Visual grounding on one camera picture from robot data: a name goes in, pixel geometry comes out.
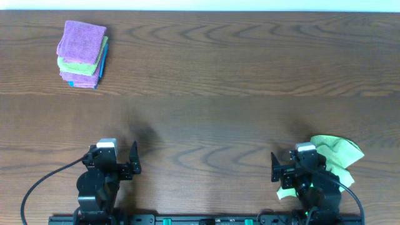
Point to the purple folded cloth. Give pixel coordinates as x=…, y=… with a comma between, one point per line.
x=81, y=42
x=66, y=75

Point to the light green microfiber cloth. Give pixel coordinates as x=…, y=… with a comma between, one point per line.
x=340, y=153

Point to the lower purple folded cloth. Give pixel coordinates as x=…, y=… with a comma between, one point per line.
x=66, y=75

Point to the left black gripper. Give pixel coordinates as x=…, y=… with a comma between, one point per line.
x=125, y=170

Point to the top purple folded cloth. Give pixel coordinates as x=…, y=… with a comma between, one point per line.
x=81, y=42

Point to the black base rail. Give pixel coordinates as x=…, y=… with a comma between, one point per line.
x=149, y=219

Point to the blue folded cloth at bottom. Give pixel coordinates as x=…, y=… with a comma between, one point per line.
x=102, y=62

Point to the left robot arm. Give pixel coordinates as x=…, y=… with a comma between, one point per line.
x=98, y=187

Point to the green folded cloth in stack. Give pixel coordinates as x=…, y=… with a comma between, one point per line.
x=83, y=68

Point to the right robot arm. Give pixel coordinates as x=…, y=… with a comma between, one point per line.
x=315, y=187

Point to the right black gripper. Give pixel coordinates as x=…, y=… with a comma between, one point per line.
x=287, y=172

